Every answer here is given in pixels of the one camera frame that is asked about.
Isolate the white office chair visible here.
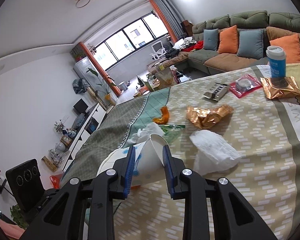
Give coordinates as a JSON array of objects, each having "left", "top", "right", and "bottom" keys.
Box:
[{"left": 151, "top": 41, "right": 166, "bottom": 60}]

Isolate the far orange cushion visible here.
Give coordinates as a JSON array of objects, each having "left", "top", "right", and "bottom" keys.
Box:
[{"left": 218, "top": 25, "right": 239, "bottom": 54}]

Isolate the white tv cabinet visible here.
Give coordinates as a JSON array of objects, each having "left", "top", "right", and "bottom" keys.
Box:
[{"left": 61, "top": 103, "right": 114, "bottom": 172}]

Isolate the white small waste bin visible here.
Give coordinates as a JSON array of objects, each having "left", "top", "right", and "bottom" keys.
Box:
[{"left": 118, "top": 81, "right": 128, "bottom": 91}]

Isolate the sealed gold snack packet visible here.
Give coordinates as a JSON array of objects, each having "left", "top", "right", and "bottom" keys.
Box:
[{"left": 260, "top": 76, "right": 300, "bottom": 100}]

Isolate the green brown sectional sofa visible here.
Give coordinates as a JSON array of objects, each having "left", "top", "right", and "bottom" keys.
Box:
[{"left": 176, "top": 10, "right": 300, "bottom": 75}]

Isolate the white tissue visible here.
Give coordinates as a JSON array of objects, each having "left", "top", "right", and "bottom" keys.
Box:
[{"left": 190, "top": 130, "right": 241, "bottom": 176}]

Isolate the orange peel piece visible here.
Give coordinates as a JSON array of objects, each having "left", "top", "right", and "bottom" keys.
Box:
[{"left": 153, "top": 106, "right": 170, "bottom": 125}]

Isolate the far blue cushion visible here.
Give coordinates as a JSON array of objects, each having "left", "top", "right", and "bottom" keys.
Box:
[{"left": 203, "top": 29, "right": 218, "bottom": 51}]

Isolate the near blue cushion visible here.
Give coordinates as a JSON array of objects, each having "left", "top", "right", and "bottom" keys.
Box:
[{"left": 237, "top": 29, "right": 263, "bottom": 60}]

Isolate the green clear plastic snack bag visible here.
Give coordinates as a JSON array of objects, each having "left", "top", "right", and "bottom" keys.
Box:
[{"left": 159, "top": 124, "right": 185, "bottom": 144}]

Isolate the grey black snack packet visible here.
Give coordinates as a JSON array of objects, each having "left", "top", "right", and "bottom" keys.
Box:
[{"left": 204, "top": 82, "right": 230, "bottom": 101}]

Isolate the orange cushion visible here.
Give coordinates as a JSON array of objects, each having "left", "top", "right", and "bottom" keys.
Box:
[
  {"left": 218, "top": 25, "right": 239, "bottom": 54},
  {"left": 270, "top": 34, "right": 300, "bottom": 63}
]

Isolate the left orange curtain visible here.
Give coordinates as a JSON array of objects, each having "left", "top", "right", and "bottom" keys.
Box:
[{"left": 78, "top": 42, "right": 121, "bottom": 97}]

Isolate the cluttered black coffee table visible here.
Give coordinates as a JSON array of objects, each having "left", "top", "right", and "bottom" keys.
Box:
[{"left": 133, "top": 64, "right": 191, "bottom": 98}]

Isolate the right orange grey curtain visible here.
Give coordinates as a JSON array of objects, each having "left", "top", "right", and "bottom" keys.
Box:
[{"left": 149, "top": 0, "right": 185, "bottom": 43}]

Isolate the large window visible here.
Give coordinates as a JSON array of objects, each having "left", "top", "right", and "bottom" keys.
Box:
[{"left": 91, "top": 12, "right": 168, "bottom": 70}]

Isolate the small black monitor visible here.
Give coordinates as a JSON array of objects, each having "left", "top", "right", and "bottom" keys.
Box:
[{"left": 73, "top": 99, "right": 88, "bottom": 115}]

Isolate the tall green potted plant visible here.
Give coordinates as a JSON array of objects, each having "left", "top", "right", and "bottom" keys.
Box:
[{"left": 87, "top": 68, "right": 117, "bottom": 106}]

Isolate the red cookie packet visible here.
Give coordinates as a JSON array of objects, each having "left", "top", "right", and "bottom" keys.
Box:
[{"left": 230, "top": 74, "right": 262, "bottom": 98}]

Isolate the blue cushion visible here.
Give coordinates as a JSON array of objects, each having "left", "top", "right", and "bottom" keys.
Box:
[
  {"left": 203, "top": 29, "right": 218, "bottom": 51},
  {"left": 237, "top": 29, "right": 263, "bottom": 60}
]

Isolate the orange plastic bag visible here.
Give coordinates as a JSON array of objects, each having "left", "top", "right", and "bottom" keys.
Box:
[{"left": 50, "top": 173, "right": 63, "bottom": 189}]

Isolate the patchwork table cloth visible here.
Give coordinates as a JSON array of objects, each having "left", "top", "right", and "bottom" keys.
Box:
[{"left": 61, "top": 63, "right": 300, "bottom": 239}]

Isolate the white crushed paper cup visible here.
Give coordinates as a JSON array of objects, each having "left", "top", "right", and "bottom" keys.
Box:
[{"left": 95, "top": 133, "right": 171, "bottom": 189}]

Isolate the blue white lidded cup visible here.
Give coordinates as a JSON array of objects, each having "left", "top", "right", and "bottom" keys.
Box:
[{"left": 266, "top": 46, "right": 286, "bottom": 77}]

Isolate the near orange cushion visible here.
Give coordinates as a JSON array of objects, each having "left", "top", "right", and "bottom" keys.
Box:
[{"left": 270, "top": 34, "right": 300, "bottom": 63}]

